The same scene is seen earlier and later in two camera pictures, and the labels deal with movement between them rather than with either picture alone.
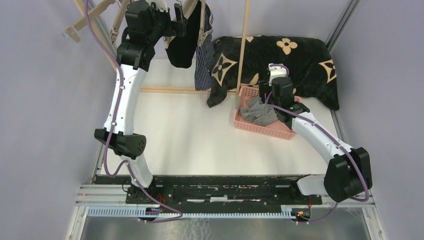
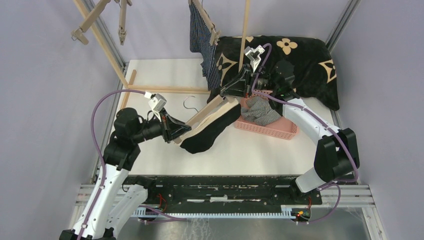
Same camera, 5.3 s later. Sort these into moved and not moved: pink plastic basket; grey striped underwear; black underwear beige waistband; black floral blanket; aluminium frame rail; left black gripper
Moved: black underwear beige waistband; left black gripper
Not moved: aluminium frame rail; black floral blanket; pink plastic basket; grey striped underwear
